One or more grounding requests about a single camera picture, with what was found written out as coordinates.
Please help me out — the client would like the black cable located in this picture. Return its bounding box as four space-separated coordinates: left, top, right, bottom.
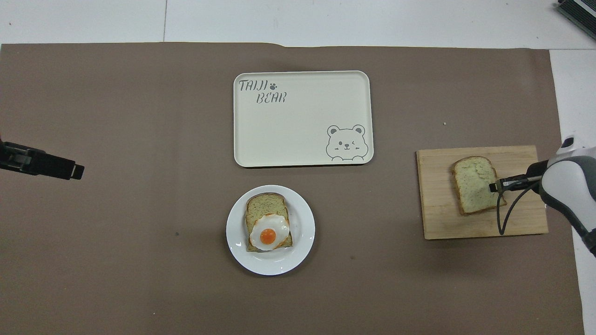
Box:
496 180 543 236

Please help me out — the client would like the wooden cutting board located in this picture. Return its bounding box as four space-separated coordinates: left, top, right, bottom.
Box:
416 145 549 240

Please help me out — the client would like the white round plate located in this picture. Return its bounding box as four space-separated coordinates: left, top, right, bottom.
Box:
226 185 316 276

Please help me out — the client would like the plain bread slice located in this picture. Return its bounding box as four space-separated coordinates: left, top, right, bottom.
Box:
451 156 508 216

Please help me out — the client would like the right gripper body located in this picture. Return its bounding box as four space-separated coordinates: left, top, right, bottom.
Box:
525 160 550 182

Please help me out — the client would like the bread slice under egg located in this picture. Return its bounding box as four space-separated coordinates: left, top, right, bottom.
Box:
245 192 293 253

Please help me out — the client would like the fried egg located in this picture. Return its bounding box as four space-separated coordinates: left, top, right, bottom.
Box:
249 214 291 251

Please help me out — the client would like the cream tray with bear print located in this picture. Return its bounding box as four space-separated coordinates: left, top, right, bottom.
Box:
233 70 374 168

